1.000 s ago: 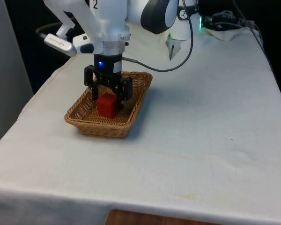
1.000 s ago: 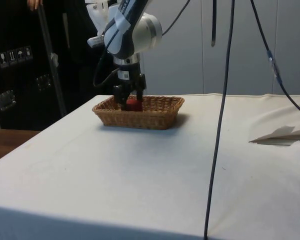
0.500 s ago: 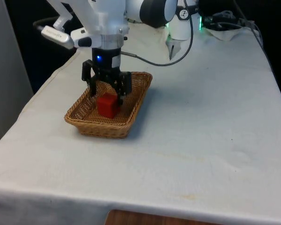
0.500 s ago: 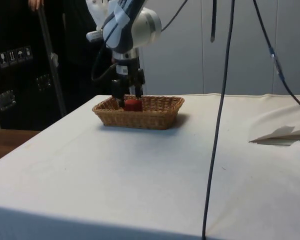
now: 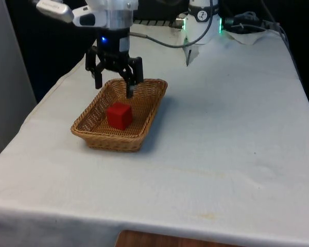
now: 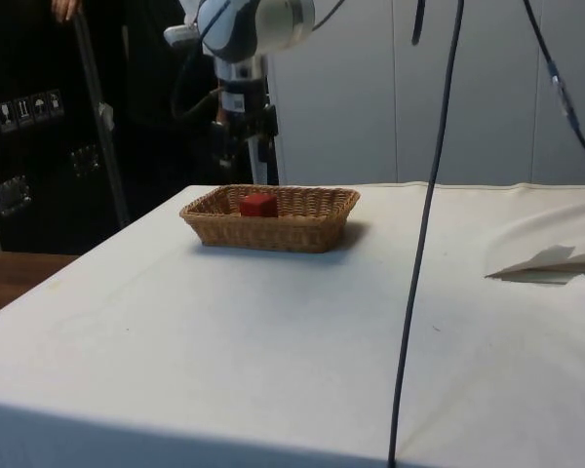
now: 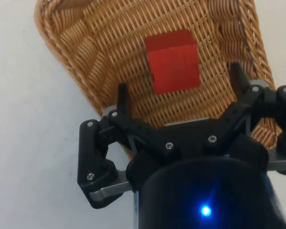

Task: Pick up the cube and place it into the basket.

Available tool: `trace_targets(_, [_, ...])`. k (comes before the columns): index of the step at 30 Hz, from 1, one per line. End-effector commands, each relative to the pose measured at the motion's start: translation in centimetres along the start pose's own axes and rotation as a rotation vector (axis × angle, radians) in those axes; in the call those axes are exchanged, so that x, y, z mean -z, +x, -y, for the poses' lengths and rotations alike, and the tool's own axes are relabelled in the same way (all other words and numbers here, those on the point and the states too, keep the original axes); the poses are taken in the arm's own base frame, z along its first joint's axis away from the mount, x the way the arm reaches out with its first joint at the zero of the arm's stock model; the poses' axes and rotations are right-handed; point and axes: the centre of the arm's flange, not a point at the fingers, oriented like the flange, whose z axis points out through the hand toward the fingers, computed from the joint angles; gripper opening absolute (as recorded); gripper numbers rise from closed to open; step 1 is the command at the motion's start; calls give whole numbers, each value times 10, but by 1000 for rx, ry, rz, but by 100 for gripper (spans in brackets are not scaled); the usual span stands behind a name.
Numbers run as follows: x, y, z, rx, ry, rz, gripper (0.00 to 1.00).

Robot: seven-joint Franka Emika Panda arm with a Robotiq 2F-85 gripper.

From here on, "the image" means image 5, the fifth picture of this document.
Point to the wicker basket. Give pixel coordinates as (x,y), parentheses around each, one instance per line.
(144,123)

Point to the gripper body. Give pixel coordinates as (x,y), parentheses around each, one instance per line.
(113,41)

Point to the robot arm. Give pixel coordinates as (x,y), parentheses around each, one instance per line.
(203,28)

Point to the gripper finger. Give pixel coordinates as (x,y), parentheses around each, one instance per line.
(137,72)
(98,77)

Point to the red cube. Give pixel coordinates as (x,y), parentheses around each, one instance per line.
(118,115)

